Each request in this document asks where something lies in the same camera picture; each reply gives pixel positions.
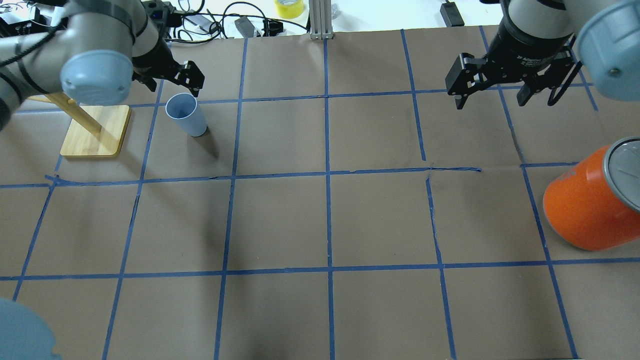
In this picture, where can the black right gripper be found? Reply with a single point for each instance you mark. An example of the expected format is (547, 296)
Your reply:
(527, 49)

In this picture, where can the yellow tape roll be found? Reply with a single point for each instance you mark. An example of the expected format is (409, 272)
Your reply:
(289, 9)

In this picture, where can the wooden cup tree stand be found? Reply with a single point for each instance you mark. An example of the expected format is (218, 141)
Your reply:
(95, 131)

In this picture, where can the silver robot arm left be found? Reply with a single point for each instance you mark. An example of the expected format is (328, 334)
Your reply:
(94, 58)

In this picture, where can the black power adapter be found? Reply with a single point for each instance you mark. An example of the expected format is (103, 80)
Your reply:
(451, 14)

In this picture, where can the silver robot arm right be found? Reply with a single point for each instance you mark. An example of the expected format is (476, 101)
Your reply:
(605, 33)

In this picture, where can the aluminium frame post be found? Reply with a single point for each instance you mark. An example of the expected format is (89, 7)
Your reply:
(320, 19)

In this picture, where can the orange soda can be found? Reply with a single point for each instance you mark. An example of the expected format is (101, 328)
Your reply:
(595, 205)

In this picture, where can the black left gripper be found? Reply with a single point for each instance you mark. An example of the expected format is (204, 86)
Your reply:
(151, 58)

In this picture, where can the light blue plastic cup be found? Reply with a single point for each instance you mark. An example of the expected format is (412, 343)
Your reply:
(185, 111)

